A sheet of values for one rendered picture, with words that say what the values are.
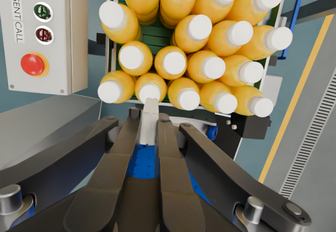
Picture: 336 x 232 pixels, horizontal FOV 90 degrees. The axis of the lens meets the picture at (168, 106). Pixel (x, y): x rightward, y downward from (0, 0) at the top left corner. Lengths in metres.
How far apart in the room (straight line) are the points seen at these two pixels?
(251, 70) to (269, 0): 0.12
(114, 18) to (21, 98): 1.55
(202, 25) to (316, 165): 2.20
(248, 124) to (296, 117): 1.50
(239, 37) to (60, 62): 0.31
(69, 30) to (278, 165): 2.05
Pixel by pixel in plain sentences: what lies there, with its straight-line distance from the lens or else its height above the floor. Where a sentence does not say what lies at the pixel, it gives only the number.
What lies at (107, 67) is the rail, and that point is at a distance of 0.45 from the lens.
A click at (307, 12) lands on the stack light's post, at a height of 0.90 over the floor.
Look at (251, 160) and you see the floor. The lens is 1.93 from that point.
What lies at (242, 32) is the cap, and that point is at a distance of 0.34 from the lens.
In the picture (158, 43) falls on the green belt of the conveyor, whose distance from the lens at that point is 0.52.
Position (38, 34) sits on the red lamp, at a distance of 0.36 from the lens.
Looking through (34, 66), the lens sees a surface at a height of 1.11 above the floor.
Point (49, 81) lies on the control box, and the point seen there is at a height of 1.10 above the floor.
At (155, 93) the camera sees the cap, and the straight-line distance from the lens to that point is 0.31.
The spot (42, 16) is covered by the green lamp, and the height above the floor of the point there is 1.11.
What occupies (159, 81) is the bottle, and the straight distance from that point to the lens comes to 0.35.
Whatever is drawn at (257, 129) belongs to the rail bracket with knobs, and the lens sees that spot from 0.53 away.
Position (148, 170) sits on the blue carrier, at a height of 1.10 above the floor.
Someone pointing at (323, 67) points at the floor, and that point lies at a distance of 2.04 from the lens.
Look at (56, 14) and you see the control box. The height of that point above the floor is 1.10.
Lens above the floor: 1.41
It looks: 75 degrees down
